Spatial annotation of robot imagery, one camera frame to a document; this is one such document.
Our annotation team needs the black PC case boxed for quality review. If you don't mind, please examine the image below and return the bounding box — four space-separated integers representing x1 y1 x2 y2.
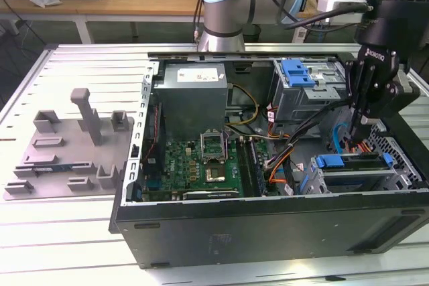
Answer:
109 50 429 270

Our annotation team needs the black case fan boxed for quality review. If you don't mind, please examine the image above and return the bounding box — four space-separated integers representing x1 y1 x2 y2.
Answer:
143 100 168 180

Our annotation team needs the black RAM slot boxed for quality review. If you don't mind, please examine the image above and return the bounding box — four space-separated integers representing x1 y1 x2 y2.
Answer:
236 137 252 196

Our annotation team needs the dark RAM stick with label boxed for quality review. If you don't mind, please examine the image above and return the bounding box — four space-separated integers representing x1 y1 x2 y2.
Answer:
32 164 73 172

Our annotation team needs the orange flat wire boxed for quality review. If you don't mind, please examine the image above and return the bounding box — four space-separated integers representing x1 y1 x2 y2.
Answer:
267 157 288 186

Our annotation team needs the orange wire with black plug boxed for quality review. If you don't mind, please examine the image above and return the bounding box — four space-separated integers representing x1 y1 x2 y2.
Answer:
345 138 373 156

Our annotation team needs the black RAM stick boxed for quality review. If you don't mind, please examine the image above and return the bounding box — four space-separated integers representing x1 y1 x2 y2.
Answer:
250 138 267 196

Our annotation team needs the blue wire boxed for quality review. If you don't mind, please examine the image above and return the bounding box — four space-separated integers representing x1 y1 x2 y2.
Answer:
330 121 351 153

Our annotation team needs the grey disk bay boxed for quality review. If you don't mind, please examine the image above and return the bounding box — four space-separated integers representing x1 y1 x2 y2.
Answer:
310 153 415 195

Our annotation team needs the hard disk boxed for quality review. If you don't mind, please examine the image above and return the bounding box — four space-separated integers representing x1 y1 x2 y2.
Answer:
300 153 395 196

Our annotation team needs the grey power supply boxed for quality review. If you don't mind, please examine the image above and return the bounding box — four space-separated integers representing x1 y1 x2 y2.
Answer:
152 62 229 143

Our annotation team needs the CPU socket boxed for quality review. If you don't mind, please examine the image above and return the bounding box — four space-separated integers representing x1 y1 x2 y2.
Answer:
202 162 229 185

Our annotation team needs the grey optical drive cage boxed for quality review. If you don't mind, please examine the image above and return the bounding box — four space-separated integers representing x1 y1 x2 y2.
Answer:
269 58 353 126

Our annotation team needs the blue plastic drive latch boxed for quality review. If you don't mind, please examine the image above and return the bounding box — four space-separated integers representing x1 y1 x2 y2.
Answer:
281 60 318 88

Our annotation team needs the black sleeved wire bundle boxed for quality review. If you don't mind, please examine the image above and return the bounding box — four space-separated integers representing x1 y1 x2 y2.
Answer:
266 96 353 169

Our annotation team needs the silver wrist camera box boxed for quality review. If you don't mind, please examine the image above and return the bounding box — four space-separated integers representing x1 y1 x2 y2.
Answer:
316 0 375 26

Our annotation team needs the green motherboard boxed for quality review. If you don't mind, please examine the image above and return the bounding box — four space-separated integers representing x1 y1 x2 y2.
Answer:
142 128 279 202

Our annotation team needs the metal socket cover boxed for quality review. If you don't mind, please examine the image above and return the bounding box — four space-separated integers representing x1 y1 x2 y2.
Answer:
200 130 228 163

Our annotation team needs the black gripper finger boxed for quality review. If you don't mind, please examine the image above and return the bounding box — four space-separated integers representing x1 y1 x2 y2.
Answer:
360 71 422 142
345 60 367 142

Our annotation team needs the yellow and black wire bundle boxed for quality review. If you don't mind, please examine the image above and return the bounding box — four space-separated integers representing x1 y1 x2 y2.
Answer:
224 83 292 141

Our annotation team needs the white printed tag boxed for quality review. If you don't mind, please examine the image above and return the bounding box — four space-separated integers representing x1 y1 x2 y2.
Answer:
294 27 310 43

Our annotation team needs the black graphics card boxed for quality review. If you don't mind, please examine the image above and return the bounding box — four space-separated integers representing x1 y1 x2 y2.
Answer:
182 189 241 200

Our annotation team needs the thin black hanging cable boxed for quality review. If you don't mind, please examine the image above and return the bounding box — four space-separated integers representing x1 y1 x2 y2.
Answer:
192 0 215 44

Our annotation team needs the grey parts rack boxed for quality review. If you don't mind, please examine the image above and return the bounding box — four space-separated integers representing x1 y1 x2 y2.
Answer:
2 87 135 202

